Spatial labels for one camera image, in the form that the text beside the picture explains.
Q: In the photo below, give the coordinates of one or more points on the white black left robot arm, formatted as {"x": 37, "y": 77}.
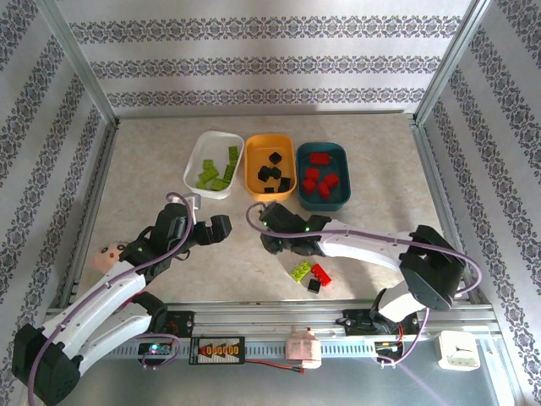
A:
{"x": 97, "y": 296}

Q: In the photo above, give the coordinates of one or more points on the white plastic container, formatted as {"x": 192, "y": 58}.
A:
{"x": 215, "y": 144}

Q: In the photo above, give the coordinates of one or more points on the pale pink plastic device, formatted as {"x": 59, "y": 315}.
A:
{"x": 302, "y": 349}

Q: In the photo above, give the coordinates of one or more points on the orange plastic container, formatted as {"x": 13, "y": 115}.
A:
{"x": 262, "y": 148}

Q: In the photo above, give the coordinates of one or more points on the pink doll toy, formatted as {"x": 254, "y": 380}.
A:
{"x": 107, "y": 256}

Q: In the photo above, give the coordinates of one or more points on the small board with LEDs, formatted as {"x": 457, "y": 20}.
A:
{"x": 155, "y": 349}

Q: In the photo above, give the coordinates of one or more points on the long red lego brick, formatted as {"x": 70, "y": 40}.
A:
{"x": 320, "y": 158}

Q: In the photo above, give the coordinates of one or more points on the black power distribution board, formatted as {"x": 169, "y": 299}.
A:
{"x": 217, "y": 351}

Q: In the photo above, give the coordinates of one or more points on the teal plastic container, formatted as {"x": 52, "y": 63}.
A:
{"x": 338, "y": 160}

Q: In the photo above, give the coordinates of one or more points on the white power socket block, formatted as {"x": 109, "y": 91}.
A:
{"x": 458, "y": 351}

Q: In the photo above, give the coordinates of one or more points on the aluminium frame post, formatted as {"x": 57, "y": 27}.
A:
{"x": 449, "y": 63}
{"x": 83, "y": 63}

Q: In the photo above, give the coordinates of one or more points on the aluminium rear frame bar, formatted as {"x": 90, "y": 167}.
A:
{"x": 253, "y": 114}

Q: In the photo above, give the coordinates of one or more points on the aluminium side rail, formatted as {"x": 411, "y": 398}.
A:
{"x": 89, "y": 211}
{"x": 439, "y": 190}

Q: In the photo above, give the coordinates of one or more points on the black lego brick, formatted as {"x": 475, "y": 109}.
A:
{"x": 269, "y": 190}
{"x": 313, "y": 286}
{"x": 277, "y": 157}
{"x": 284, "y": 184}
{"x": 276, "y": 172}
{"x": 264, "y": 173}

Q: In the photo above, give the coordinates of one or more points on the small green lego plate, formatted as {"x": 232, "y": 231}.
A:
{"x": 208, "y": 164}

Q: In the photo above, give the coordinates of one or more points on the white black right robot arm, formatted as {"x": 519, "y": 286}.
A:
{"x": 359, "y": 247}

